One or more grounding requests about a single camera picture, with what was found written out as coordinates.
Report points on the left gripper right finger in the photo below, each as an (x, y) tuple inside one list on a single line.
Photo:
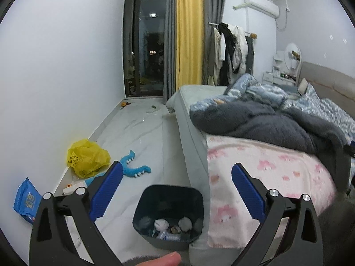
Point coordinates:
[(301, 242)]

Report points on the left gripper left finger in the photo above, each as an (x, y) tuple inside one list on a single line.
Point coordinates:
[(51, 242)]

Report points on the white fluffy sock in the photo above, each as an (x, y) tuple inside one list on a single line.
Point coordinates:
[(161, 225)]

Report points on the dark trash bin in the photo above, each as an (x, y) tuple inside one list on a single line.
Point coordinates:
[(170, 203)]

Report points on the person's left hand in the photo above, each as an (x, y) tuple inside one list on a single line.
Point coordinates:
[(171, 259)]

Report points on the blue snack bag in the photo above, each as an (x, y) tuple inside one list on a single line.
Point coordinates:
[(27, 201)]

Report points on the grey bed headboard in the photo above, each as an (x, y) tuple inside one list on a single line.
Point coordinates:
[(331, 84)]

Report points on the yellow plastic bag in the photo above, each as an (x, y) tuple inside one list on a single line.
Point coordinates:
[(86, 158)]

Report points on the blue shark plush toy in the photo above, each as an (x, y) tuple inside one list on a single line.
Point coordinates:
[(127, 171)]

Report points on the white vanity table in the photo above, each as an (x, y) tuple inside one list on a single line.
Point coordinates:
[(280, 74)]

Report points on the dark grey fleece blanket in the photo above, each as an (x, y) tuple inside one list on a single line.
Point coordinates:
[(289, 128)]

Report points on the white vanity mirror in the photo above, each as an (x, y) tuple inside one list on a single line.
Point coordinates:
[(292, 57)]

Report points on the blue patterned quilt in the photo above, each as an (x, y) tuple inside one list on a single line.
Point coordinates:
[(277, 94)]

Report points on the grey mattress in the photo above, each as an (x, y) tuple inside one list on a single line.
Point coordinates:
[(195, 153)]

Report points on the hanging clothes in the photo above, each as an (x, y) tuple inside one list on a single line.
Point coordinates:
[(231, 54)]

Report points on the white air conditioner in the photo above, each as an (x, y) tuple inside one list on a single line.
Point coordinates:
[(265, 6)]

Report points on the grey curtain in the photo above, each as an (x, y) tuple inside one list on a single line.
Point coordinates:
[(212, 11)]

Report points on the yellow curtain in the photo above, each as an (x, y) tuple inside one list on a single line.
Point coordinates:
[(189, 42)]

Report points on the glass balcony door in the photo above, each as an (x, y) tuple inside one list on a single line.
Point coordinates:
[(143, 47)]

